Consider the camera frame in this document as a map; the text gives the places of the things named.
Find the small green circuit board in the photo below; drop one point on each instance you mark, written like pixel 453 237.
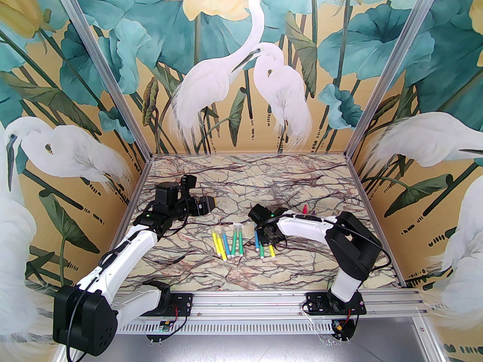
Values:
pixel 164 327

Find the green marker pen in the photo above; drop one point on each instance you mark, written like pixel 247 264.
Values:
pixel 261 253
pixel 241 244
pixel 234 243

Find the grey metal sheet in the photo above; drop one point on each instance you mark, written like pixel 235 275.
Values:
pixel 241 349

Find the aluminium frame post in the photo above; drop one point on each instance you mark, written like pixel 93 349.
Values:
pixel 392 70
pixel 105 66

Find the aluminium frame rail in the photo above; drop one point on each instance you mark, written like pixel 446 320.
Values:
pixel 249 304

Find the perforated metal strip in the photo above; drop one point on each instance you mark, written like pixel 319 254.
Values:
pixel 249 328

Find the small board with yellow connector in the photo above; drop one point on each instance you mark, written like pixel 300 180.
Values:
pixel 341 330

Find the yellow marker pen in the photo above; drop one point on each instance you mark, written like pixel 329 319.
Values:
pixel 216 241
pixel 222 251
pixel 271 252

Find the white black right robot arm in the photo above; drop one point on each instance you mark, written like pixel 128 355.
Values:
pixel 302 226

